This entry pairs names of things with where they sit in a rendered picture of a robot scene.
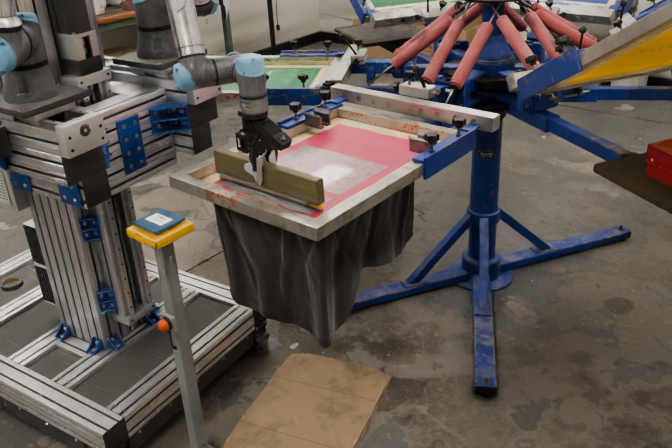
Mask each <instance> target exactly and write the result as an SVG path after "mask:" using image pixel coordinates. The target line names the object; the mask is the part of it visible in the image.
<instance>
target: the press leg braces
mask: <svg viewBox="0 0 672 448"><path fill-rule="evenodd" d="M500 219H501V220H502V221H503V222H505V223H506V224H507V225H509V226H510V227H511V228H513V229H514V230H515V231H517V232H518V233H519V234H521V235H522V236H523V237H525V238H526V239H527V240H529V241H530V242H531V243H533V244H534V245H535V246H532V247H530V249H532V250H533V251H534V252H536V253H537V254H538V255H539V254H542V253H546V252H550V251H554V250H557V248H556V247H554V246H553V245H552V244H550V243H549V242H548V243H545V242H544V241H542V240H541V239H540V238H539V237H537V236H536V235H535V234H533V233H532V232H531V231H529V230H528V229H527V228H526V227H524V226H523V225H522V224H520V223H519V222H518V221H516V220H515V219H514V218H512V217H511V216H510V215H509V214H507V213H506V212H505V211H503V210H502V209H501V208H500ZM471 224H472V216H471V215H470V214H469V213H467V212H466V213H465V214H464V215H463V217H462V218H461V219H460V220H459V221H458V222H457V223H456V224H455V226H454V227H453V228H452V229H451V230H450V231H449V232H448V233H447V235H446V236H445V237H444V238H443V239H442V240H441V241H440V242H439V244H438V245H437V246H436V247H435V248H434V249H433V250H432V251H431V253H430V254H429V255H428V256H427V257H426V258H425V259H424V260H423V262H422V263H421V264H420V265H419V266H418V267H417V268H416V269H415V271H414V272H413V273H412V274H411V275H410V276H409V277H408V278H406V279H402V280H400V282H401V283H402V284H403V285H404V286H405V287H406V289H407V288H411V287H415V286H419V285H423V284H427V283H428V281H427V280H426V279H425V278H424V277H425V276H426V275H427V274H428V272H429V271H430V270H431V269H432V268H433V267H434V266H435V265H436V263H437V262H438V261H439V260H440V259H441V258H442V257H443V256H444V254H445V253H446V252H447V251H448V250H449V249H450V248H451V247H452V246H453V244H454V243H455V242H456V241H457V240H458V239H459V238H460V237H461V235H462V234H463V233H464V232H465V231H466V230H467V229H468V228H469V226H470V225H471ZM488 281H489V220H488V218H479V295H478V299H474V310H475V315H486V316H492V314H491V300H488Z"/></svg>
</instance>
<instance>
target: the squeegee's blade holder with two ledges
mask: <svg viewBox="0 0 672 448"><path fill-rule="evenodd" d="M220 177H223V178H226V179H229V180H232V181H235V182H238V183H241V184H244V185H247V186H250V187H253V188H256V189H259V190H262V191H265V192H268V193H271V194H274V195H277V196H280V197H283V198H286V199H289V200H292V201H295V202H298V203H301V204H304V205H309V204H310V201H309V200H306V199H303V198H300V197H297V196H294V195H291V194H288V193H285V192H282V191H279V190H276V189H273V188H270V187H267V186H264V185H261V186H259V185H258V184H257V183H255V182H252V181H249V180H246V179H243V178H240V177H237V176H233V175H230V174H227V173H224V172H222V173H220Z"/></svg>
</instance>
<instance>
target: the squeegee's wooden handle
mask: <svg viewBox="0 0 672 448"><path fill-rule="evenodd" d="M214 159H215V166H216V172H217V173H219V174H220V173H222V172H224V173H227V174H230V175H233V176H237V177H240V178H243V179H246V180H249V181H252V182H255V183H256V181H255V178H254V176H253V175H251V174H250V173H248V172H247V171H246V170H245V168H244V165H245V164H246V163H249V162H250V160H249V156H247V155H244V154H241V153H237V152H234V151H231V150H227V149H224V148H221V147H219V148H217V149H215V150H214ZM262 171H263V175H262V177H263V182H262V184H261V185H264V186H267V187H270V188H273V189H276V190H279V191H282V192H285V193H288V194H291V195H294V196H297V197H300V198H303V199H306V200H309V201H310V204H312V205H315V206H319V205H321V204H322V203H324V202H325V195H324V182H323V178H321V177H317V176H314V175H311V174H307V173H304V172H301V171H297V170H294V169H291V168H287V167H284V166H281V165H277V164H274V163H271V162H267V161H264V160H263V166H262Z"/></svg>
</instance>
